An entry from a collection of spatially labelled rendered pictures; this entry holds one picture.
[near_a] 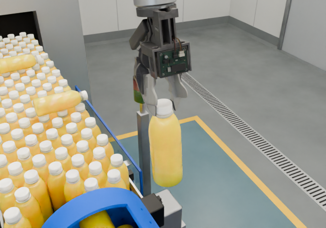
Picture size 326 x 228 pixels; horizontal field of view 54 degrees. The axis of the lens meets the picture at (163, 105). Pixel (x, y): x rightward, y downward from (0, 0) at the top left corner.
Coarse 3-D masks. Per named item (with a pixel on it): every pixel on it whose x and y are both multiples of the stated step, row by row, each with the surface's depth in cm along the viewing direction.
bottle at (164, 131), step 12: (156, 120) 65; (168, 120) 65; (156, 132) 66; (168, 132) 65; (180, 132) 68; (156, 144) 67; (168, 144) 66; (180, 144) 69; (156, 156) 68; (168, 156) 68; (180, 156) 70; (156, 168) 70; (168, 168) 69; (180, 168) 72; (156, 180) 73; (168, 180) 71; (180, 180) 73
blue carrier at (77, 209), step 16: (96, 192) 72; (112, 192) 74; (128, 192) 77; (64, 208) 70; (80, 208) 69; (96, 208) 68; (112, 208) 78; (128, 208) 71; (144, 208) 76; (48, 224) 69; (64, 224) 67; (144, 224) 68
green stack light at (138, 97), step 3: (135, 93) 119; (138, 93) 118; (135, 96) 119; (138, 96) 119; (141, 96) 118; (135, 99) 120; (138, 99) 119; (141, 99) 119; (138, 102) 120; (141, 102) 120; (144, 102) 120
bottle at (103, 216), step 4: (100, 212) 73; (104, 212) 74; (88, 216) 72; (92, 216) 72; (96, 216) 72; (100, 216) 72; (104, 216) 73; (108, 216) 74; (84, 220) 72; (88, 220) 72; (92, 220) 71; (96, 220) 71; (100, 220) 71; (104, 220) 71; (108, 220) 72; (80, 224) 73; (84, 224) 72; (88, 224) 71; (92, 224) 71; (96, 224) 70; (100, 224) 70; (104, 224) 70; (108, 224) 71; (112, 224) 72
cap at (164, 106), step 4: (160, 100) 66; (164, 100) 66; (168, 100) 66; (160, 104) 65; (164, 104) 65; (168, 104) 64; (156, 108) 64; (160, 108) 64; (164, 108) 64; (168, 108) 64; (156, 112) 65; (160, 112) 64; (164, 112) 64; (168, 112) 65
